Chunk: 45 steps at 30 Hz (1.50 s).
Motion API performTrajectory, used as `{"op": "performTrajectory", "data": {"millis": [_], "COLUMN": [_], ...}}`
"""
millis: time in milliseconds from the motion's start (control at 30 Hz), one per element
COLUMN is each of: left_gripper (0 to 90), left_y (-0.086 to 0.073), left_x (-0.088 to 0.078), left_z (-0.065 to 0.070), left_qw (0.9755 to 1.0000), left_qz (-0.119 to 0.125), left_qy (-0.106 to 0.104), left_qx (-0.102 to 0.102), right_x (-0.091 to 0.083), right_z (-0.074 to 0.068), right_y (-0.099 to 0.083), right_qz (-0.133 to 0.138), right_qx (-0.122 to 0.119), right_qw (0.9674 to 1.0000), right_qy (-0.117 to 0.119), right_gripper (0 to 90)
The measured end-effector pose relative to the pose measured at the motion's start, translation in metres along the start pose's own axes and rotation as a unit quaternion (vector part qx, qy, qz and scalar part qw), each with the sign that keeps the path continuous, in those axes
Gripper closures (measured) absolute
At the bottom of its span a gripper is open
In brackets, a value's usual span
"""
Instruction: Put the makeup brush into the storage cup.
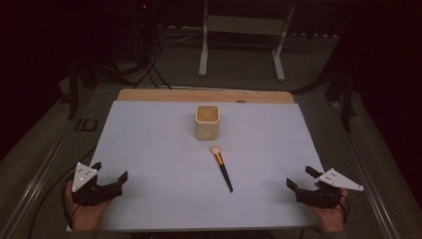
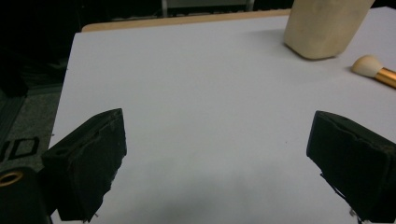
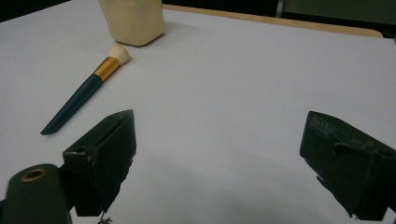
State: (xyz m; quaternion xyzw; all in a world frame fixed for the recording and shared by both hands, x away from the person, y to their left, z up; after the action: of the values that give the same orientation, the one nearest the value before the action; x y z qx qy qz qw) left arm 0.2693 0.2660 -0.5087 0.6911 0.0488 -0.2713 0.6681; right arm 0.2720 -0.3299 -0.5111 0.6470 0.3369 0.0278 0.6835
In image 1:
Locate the cream square ceramic cup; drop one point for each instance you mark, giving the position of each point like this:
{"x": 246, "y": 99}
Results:
{"x": 207, "y": 129}

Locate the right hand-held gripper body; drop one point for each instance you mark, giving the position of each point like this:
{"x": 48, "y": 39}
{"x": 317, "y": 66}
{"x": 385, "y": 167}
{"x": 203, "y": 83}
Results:
{"x": 321, "y": 197}

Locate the white paper sheet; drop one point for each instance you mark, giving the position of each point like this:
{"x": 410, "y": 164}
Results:
{"x": 149, "y": 149}

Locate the aluminium rail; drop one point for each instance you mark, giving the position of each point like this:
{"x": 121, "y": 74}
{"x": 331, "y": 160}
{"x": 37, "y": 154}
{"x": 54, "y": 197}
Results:
{"x": 40, "y": 172}
{"x": 368, "y": 172}

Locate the person's left hand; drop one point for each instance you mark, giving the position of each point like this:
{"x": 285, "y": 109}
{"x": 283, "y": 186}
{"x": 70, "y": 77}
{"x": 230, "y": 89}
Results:
{"x": 84, "y": 215}

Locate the person's right hand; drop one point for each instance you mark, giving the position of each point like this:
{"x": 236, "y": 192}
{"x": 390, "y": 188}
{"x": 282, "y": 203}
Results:
{"x": 331, "y": 219}

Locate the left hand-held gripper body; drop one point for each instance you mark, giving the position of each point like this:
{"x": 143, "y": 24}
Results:
{"x": 84, "y": 195}

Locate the black stand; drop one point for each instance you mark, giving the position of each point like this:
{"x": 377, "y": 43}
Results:
{"x": 346, "y": 106}
{"x": 72, "y": 93}

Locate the white metal stand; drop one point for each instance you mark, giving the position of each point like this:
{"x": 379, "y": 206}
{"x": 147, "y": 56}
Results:
{"x": 203, "y": 59}

